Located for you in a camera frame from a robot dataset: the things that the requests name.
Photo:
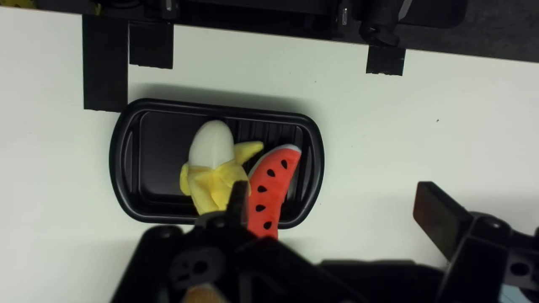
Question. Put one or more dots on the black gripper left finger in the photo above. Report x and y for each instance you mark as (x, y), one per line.
(221, 252)

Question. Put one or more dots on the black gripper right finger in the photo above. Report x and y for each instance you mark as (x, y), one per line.
(484, 252)

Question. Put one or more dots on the plush peeled banana toy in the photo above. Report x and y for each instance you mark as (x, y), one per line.
(214, 163)

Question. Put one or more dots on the plush watermelon slice toy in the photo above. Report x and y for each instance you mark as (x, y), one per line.
(270, 180)

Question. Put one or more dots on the black plastic tray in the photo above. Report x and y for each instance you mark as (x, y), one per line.
(150, 143)

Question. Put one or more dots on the black tape strip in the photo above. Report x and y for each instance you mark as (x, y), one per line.
(152, 44)
(382, 59)
(105, 62)

